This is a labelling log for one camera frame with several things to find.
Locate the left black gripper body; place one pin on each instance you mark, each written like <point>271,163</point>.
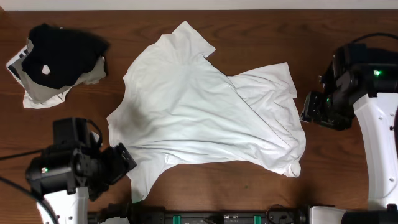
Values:
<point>123,160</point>

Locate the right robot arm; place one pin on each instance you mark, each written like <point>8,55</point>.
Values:
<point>377,118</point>

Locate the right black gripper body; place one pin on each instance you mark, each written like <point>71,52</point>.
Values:
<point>340,115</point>

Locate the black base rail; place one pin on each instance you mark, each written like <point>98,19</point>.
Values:
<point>141,214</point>

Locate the black folded garment on pile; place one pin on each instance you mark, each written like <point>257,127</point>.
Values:
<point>60,56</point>

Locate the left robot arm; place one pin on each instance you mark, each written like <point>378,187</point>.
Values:
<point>60,207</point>

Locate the white Mr Robot t-shirt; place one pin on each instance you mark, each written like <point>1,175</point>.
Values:
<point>180,109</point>

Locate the beige folded garment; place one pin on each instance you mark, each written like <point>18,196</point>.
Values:
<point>40,93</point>

